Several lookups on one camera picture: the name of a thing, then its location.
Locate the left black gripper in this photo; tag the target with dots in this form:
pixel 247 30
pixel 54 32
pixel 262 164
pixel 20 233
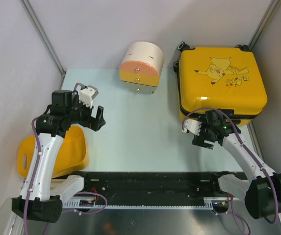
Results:
pixel 92 123

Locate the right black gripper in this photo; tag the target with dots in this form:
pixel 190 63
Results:
pixel 200 142

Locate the yellow Pikachu suitcase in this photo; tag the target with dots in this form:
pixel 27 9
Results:
pixel 226 78

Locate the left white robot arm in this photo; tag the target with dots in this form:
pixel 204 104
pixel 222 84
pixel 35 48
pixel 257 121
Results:
pixel 36 200

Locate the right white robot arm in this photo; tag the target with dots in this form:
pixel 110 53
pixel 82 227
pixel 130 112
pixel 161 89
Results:
pixel 261 190

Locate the yellow plastic basket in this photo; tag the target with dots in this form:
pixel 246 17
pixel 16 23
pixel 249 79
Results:
pixel 72 156

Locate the pastel round drawer box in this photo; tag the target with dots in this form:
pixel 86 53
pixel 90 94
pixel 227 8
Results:
pixel 141 67

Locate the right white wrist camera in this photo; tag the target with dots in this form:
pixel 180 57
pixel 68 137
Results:
pixel 192 126

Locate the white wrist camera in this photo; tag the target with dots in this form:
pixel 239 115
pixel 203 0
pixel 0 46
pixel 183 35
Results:
pixel 192 126
pixel 87 95

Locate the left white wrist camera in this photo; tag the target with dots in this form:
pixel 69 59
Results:
pixel 87 95

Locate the white slotted cable duct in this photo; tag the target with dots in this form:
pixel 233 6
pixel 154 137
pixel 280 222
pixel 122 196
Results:
pixel 86 204

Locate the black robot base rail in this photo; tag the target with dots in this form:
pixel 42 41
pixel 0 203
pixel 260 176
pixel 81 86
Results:
pixel 153 188

